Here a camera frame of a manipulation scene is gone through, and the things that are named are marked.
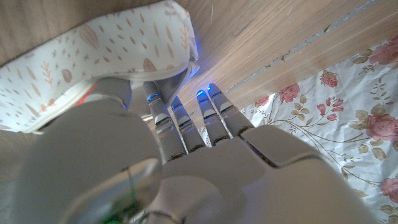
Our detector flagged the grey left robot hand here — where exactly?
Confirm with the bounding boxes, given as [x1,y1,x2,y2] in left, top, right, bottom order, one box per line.
[12,77,379,224]

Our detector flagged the white patterned pen bag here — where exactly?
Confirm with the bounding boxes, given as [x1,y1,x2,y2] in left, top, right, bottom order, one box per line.
[0,0,200,134]

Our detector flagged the floral backdrop cloth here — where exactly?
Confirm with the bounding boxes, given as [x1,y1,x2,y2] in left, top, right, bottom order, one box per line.
[198,35,398,224]

